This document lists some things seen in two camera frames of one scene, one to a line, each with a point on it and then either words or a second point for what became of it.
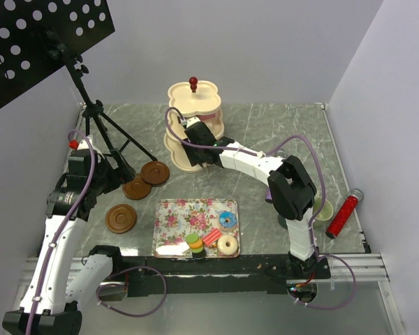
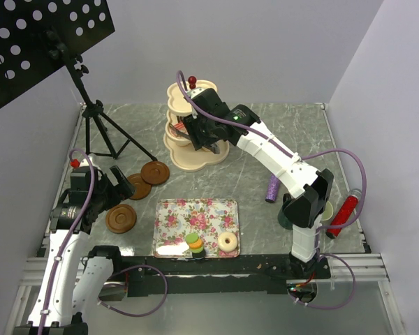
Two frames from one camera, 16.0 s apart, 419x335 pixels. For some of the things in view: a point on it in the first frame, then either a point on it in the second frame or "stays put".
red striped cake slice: [212, 237] to [179, 125]
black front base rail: [150, 276] stays put
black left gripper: [119, 175] to [119, 192]
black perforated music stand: [24, 38] stays put
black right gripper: [193, 159] to [198, 140]
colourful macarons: [196, 246] stays put
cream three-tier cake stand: [187, 100] stays put
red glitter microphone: [353, 197] stays put
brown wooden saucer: [136, 189] stays put
